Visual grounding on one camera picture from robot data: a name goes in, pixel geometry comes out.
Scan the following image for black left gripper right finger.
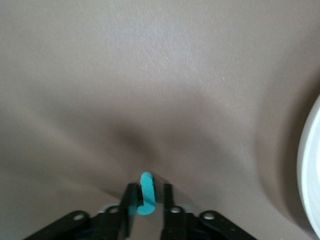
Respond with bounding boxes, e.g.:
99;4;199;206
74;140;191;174
159;183;258;240

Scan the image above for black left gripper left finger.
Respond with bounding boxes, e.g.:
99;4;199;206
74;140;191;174
22;183;140;240

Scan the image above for teal foam letter j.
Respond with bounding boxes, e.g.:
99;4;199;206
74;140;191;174
136;171;156;216

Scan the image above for beige plate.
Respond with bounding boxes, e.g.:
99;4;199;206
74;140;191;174
296;93;320;238

